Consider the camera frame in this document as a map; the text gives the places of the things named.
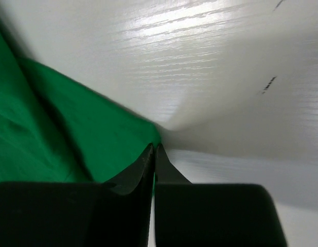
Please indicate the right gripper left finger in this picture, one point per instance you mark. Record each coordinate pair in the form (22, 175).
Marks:
(113, 213)

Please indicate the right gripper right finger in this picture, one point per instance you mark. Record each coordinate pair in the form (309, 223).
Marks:
(188, 214)

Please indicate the green t shirt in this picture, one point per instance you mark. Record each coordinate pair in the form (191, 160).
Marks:
(53, 129)

